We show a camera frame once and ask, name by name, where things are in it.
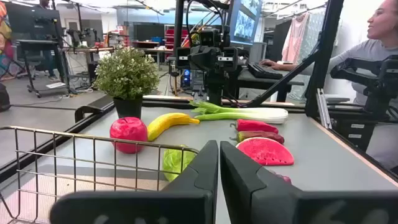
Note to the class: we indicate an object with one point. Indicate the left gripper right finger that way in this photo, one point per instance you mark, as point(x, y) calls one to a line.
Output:
point(267, 205)

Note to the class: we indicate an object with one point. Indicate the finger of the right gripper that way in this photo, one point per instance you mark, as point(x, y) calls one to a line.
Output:
point(196, 55)
point(211, 54)

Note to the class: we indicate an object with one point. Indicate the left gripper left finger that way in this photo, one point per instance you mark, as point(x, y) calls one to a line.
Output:
point(186, 205)

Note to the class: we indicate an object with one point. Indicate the red grape bunch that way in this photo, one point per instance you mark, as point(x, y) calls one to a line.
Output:
point(285, 179)

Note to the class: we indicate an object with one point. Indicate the lime green cabbage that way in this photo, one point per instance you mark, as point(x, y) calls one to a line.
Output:
point(172, 165)

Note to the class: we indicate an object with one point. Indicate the watermelon slice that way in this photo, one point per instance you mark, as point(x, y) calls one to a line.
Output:
point(265, 152)

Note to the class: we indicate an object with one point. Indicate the green white celery stalk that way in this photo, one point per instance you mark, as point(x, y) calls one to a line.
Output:
point(248, 114)

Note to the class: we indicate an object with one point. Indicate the yellow banana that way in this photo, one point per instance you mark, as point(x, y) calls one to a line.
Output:
point(168, 122)

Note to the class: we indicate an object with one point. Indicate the red apple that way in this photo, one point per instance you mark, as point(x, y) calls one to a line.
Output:
point(128, 135)

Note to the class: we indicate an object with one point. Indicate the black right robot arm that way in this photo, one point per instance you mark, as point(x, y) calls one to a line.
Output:
point(214, 87)

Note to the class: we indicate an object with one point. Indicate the computer tower with blue light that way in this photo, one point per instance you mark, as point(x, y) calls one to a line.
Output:
point(186, 77)

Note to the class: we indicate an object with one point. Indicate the red storage bins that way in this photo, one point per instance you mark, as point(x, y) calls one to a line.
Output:
point(174, 39)

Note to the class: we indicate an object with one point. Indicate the large blue display screen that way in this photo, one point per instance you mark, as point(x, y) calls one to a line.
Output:
point(245, 25)

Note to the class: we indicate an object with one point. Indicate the black keyboard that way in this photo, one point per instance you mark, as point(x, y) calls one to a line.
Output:
point(264, 71)

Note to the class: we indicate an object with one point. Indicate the black desk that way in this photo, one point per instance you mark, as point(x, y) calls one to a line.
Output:
point(264, 82)

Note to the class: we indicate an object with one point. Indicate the pink hanging cloth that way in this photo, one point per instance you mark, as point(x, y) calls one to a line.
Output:
point(295, 40)

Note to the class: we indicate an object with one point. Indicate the potted green plant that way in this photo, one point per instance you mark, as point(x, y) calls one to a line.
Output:
point(127, 74)

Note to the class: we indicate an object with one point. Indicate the red chili pepper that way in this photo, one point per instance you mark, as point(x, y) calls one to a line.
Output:
point(255, 126)

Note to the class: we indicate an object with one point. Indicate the pale patterned hanging cloth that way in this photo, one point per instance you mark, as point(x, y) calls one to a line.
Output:
point(312, 34)

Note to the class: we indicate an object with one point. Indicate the black labelled control box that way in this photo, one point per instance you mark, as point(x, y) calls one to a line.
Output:
point(354, 133)

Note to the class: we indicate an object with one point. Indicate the tan mat with dark border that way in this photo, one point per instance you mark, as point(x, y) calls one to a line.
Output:
point(46, 199)

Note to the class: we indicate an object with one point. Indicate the person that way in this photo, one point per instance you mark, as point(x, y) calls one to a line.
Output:
point(373, 51)

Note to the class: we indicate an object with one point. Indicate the black monitor on rolling stand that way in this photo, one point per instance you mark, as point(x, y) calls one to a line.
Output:
point(34, 21)

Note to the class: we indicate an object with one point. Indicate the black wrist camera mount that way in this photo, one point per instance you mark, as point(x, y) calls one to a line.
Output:
point(211, 37)

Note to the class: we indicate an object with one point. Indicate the colourful wall hanging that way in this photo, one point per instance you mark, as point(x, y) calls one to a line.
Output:
point(4, 40)

